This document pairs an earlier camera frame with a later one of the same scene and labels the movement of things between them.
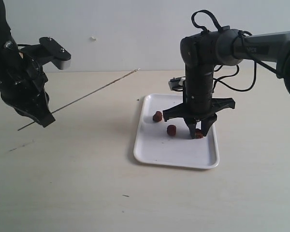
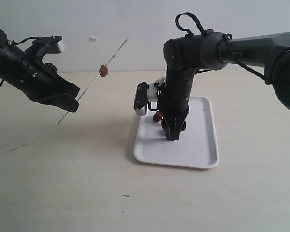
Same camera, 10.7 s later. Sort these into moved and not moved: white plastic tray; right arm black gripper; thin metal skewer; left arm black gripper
Moved: left arm black gripper; thin metal skewer; right arm black gripper
Not moved: white plastic tray
